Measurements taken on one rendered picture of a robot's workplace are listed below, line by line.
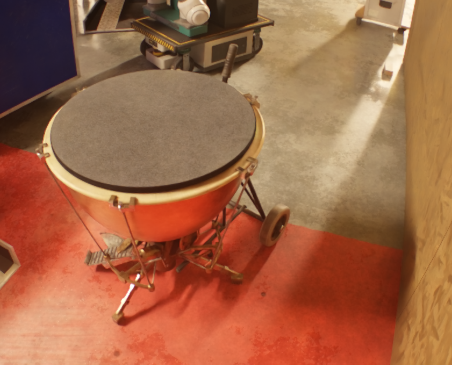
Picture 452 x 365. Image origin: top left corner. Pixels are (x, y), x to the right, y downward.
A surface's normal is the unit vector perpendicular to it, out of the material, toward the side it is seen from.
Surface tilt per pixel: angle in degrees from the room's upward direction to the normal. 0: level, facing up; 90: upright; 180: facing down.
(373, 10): 90
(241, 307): 0
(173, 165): 0
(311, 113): 0
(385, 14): 90
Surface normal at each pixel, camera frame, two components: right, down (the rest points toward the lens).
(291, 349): 0.04, -0.77
